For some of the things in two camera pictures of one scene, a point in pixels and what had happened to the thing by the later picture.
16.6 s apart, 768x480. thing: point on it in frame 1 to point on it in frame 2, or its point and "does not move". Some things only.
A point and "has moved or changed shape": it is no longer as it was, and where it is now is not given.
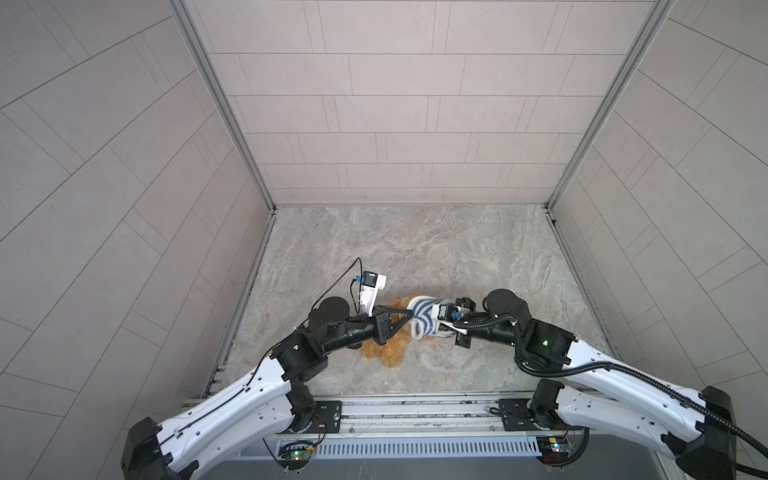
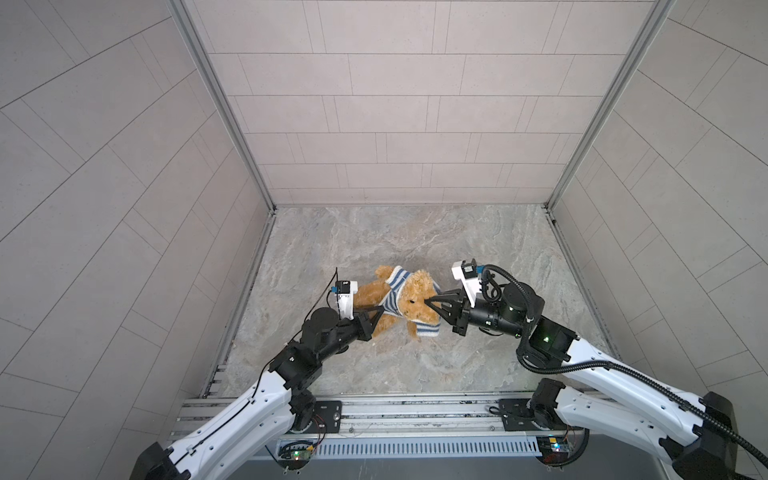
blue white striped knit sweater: x=423 y=322 has moved or changed shape
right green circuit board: x=554 y=450 does not move
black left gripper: x=380 y=332 to x=365 y=328
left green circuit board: x=295 y=455 does not move
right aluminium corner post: x=653 y=22 does not move
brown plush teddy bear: x=398 y=346 to x=415 y=289
